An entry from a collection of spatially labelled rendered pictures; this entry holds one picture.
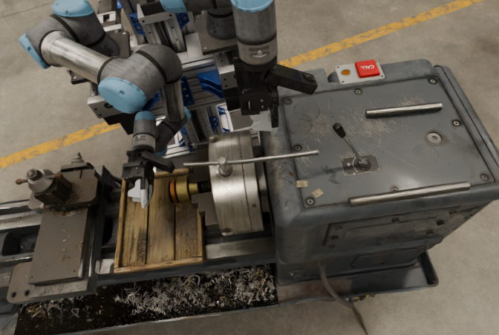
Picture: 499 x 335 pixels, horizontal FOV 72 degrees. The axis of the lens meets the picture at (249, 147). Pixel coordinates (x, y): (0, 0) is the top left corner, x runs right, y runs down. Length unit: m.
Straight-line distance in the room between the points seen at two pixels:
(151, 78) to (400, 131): 0.68
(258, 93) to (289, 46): 2.37
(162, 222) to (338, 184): 0.68
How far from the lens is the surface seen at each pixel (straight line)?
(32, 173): 1.23
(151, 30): 1.47
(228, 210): 0.94
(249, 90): 0.71
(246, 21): 0.62
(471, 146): 1.04
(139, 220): 1.33
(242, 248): 1.23
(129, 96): 0.95
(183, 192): 1.06
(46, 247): 1.35
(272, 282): 1.49
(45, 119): 3.17
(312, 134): 0.95
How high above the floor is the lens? 2.04
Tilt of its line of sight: 58 degrees down
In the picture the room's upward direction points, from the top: 9 degrees counter-clockwise
